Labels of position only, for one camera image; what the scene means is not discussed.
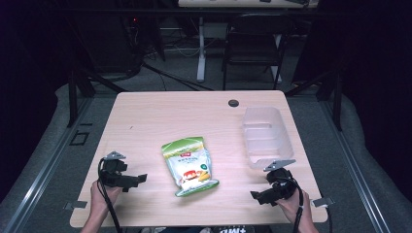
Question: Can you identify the person's right hand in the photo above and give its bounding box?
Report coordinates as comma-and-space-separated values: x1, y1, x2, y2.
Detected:
276, 188, 313, 225

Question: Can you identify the grey table edge bracket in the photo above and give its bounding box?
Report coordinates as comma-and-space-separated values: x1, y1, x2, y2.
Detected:
63, 200, 88, 211
311, 196, 336, 209

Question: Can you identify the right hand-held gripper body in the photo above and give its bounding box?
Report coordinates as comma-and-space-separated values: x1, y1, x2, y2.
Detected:
262, 158, 297, 202

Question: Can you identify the person's left hand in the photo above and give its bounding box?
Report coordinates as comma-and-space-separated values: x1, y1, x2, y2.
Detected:
89, 180, 123, 213

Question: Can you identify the white desk leg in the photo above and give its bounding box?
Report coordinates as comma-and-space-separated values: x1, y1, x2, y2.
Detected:
195, 16, 208, 83

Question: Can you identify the black folding chair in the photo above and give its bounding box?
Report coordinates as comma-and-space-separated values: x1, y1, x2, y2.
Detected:
221, 12, 294, 91

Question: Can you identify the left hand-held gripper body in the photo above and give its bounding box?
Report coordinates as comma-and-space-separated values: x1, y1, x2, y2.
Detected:
98, 150, 133, 189

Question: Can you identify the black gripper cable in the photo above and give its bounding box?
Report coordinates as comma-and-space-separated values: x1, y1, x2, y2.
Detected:
96, 157, 123, 233
282, 176, 305, 233

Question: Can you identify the green and white snack bag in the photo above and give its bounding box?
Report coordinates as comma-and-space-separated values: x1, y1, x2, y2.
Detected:
160, 136, 221, 198

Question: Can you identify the clear plastic container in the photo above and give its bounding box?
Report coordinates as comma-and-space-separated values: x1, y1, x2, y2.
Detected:
241, 106, 295, 170

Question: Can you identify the black metal stand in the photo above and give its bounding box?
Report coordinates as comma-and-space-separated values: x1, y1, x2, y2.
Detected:
65, 66, 128, 128
285, 69, 344, 132

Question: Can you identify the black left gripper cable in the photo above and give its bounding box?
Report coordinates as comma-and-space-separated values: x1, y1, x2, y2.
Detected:
96, 157, 123, 233

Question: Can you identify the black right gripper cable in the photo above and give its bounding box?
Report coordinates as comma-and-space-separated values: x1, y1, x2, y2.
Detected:
282, 176, 305, 233

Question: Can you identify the person's dark printed clothing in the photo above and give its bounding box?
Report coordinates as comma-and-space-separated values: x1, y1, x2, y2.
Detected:
212, 224, 258, 233

